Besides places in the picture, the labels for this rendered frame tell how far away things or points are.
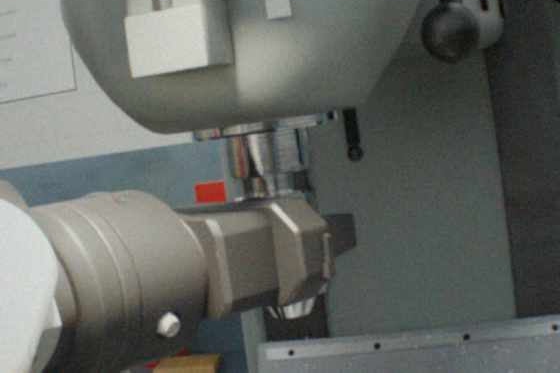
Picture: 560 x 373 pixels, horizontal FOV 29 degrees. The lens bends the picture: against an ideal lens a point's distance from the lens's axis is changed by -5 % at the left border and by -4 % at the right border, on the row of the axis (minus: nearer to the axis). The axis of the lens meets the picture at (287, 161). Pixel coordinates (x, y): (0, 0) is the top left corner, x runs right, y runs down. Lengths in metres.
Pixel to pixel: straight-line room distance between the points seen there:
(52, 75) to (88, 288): 5.01
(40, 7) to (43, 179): 0.86
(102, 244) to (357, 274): 0.55
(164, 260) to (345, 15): 0.15
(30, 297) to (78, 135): 5.00
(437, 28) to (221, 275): 0.16
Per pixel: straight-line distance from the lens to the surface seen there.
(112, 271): 0.50
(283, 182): 0.63
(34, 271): 0.45
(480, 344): 1.01
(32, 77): 5.55
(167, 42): 0.52
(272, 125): 0.60
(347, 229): 0.64
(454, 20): 0.52
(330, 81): 0.57
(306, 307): 0.64
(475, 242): 1.00
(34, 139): 5.56
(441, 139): 1.00
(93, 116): 5.39
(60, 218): 0.51
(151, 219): 0.53
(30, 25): 5.56
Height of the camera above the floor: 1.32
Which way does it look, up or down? 3 degrees down
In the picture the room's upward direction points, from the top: 8 degrees counter-clockwise
